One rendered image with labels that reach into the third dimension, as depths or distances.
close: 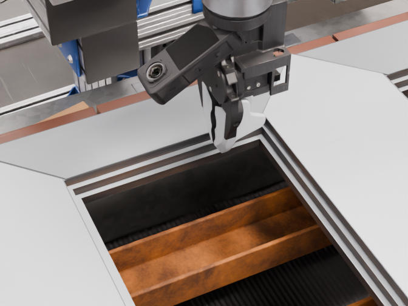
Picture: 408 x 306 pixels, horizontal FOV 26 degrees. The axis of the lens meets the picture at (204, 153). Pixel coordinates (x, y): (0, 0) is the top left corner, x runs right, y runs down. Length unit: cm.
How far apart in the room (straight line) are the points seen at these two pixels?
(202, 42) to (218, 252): 35
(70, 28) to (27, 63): 97
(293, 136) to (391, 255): 21
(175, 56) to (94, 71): 42
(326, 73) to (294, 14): 157
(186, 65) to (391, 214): 29
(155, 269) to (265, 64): 34
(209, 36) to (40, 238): 29
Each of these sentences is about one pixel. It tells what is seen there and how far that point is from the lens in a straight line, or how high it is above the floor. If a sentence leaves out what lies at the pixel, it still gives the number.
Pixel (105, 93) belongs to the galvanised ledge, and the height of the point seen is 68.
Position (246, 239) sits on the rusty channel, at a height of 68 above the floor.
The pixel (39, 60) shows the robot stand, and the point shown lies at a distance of 226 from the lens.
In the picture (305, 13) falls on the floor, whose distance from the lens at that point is 275.
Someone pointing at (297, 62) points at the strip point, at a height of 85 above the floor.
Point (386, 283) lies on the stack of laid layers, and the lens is 97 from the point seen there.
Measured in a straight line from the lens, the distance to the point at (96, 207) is 130.
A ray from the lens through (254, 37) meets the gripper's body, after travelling 96.
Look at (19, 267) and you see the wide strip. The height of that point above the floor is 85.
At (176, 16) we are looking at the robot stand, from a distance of 148.
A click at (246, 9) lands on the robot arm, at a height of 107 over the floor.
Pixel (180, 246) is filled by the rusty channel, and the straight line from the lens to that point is 117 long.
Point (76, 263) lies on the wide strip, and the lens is 96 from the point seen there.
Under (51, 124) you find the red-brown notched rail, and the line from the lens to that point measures 115.
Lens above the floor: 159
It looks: 45 degrees down
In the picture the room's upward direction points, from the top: straight up
